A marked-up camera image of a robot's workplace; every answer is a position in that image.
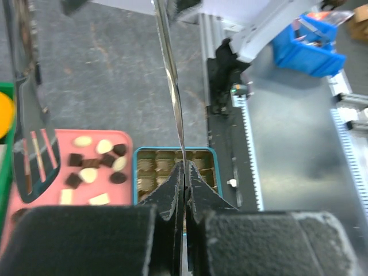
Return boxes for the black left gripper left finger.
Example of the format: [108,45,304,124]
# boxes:
[1,163,184,275]

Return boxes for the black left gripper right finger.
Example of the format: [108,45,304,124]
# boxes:
[186,162,357,275]

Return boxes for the pink chocolate tray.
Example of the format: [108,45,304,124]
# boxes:
[1,129,133,250]

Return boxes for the metal tongs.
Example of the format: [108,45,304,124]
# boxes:
[1,1,184,204]

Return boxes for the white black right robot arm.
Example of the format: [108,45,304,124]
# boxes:
[215,1,320,85]

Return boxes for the brown plastic chocolate insert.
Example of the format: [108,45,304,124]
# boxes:
[136,149,218,202]

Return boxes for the blue chocolate tin box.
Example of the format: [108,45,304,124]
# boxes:
[132,147,224,206]

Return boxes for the yellow bowl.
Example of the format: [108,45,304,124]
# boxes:
[0,92,16,139]

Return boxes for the green plastic crate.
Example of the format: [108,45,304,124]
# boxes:
[0,82,18,231]

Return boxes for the blue storage bin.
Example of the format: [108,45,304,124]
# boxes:
[271,15,346,78]

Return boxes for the slotted cable duct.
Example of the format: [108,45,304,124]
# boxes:
[232,95,264,211]

